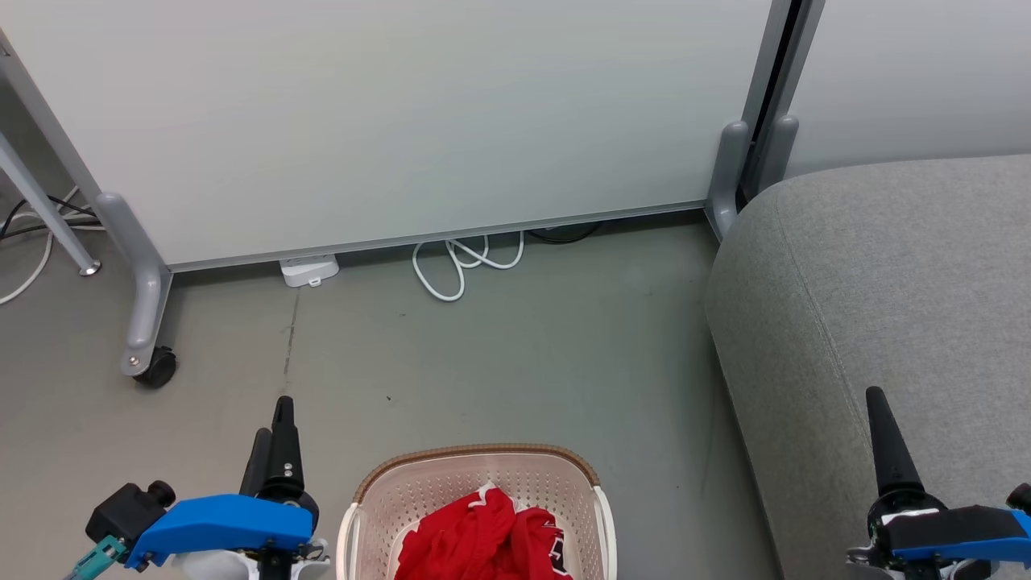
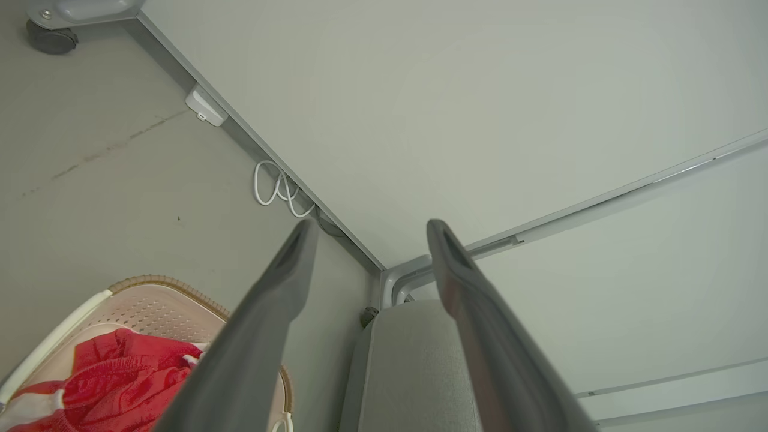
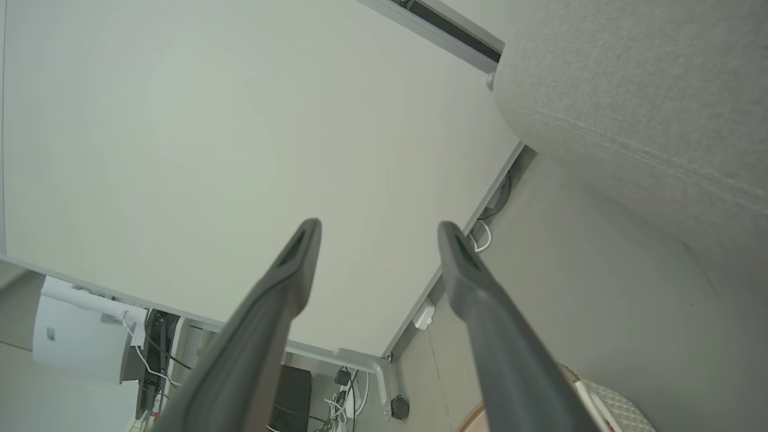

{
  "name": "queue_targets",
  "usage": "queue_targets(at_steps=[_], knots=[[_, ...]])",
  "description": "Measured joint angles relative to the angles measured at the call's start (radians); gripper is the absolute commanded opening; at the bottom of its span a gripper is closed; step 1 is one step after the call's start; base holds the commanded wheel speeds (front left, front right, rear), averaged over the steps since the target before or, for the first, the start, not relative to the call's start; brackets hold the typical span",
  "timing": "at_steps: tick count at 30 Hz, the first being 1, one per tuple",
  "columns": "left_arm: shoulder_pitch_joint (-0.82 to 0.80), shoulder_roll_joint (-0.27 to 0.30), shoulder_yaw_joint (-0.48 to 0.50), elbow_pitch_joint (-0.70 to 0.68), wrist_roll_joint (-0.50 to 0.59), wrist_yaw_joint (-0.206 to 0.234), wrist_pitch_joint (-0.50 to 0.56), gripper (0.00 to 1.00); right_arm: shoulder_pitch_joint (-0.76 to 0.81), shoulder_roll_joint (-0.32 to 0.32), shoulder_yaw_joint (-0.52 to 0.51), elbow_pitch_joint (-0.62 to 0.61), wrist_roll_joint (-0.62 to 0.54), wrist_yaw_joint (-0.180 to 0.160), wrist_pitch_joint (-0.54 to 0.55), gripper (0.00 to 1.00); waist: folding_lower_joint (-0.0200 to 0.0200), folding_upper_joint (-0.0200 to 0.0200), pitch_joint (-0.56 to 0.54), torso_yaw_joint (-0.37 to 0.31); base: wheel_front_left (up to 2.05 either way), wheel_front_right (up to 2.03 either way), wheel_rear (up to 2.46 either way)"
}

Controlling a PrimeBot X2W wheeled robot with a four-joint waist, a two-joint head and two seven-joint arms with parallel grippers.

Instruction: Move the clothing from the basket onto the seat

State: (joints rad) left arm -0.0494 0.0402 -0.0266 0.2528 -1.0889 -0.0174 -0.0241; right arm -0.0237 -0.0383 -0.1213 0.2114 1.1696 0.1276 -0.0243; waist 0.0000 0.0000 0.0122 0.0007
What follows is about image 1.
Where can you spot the teal left camera connector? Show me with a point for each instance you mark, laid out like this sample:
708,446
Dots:
97,557

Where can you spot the grey partition leg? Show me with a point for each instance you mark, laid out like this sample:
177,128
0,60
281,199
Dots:
145,282
780,149
726,173

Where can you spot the grey metal table leg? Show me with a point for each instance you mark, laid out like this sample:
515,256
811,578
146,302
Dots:
44,205

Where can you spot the plain red garment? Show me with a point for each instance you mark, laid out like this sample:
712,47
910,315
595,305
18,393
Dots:
463,540

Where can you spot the black caster wheel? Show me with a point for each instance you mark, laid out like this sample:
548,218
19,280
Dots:
159,369

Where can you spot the white perforated laundry basket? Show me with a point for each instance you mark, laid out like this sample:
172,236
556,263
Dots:
451,483

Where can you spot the grey fabric sofa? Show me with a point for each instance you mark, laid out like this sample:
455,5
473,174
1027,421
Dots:
902,306

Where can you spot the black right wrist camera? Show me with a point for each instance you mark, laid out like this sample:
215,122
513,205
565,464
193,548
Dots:
1021,498

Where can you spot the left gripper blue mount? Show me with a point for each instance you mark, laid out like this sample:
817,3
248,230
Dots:
225,524

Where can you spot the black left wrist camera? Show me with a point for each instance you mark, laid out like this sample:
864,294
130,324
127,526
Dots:
129,509

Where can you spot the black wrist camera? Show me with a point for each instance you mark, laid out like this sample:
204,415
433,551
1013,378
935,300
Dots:
1021,498
129,509

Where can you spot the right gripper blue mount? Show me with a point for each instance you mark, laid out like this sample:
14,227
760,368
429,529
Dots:
950,532

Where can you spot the white power strip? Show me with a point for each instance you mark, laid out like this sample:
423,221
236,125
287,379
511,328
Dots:
308,270

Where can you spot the white partition panel grey frame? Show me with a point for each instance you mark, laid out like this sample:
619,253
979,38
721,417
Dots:
403,121
910,72

